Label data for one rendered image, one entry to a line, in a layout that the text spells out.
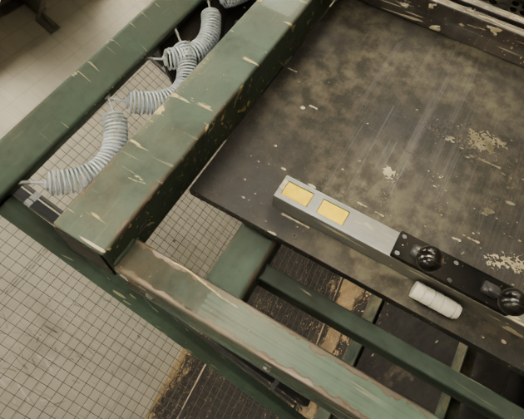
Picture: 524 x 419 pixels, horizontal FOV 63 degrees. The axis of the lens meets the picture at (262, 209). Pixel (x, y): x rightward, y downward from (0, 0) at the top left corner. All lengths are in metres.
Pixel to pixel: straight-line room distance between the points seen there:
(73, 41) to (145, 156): 5.87
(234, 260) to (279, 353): 0.21
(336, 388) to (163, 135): 0.48
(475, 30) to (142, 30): 0.89
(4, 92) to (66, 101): 4.72
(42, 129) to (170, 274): 0.66
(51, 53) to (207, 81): 5.60
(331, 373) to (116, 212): 0.40
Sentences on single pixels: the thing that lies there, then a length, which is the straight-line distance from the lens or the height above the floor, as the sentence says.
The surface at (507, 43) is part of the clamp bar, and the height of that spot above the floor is 1.50.
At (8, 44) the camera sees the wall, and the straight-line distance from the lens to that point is 6.33.
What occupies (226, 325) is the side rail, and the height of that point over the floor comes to 1.68.
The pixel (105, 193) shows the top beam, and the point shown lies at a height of 1.93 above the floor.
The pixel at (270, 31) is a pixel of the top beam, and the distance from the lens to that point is 0.93.
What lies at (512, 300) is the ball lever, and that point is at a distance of 0.66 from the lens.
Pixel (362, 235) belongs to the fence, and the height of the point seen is 1.57.
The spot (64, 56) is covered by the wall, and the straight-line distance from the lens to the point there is 6.40.
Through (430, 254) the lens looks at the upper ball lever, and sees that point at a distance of 0.63.
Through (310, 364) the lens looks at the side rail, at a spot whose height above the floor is 1.56.
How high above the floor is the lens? 1.93
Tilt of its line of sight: 17 degrees down
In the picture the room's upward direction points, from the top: 49 degrees counter-clockwise
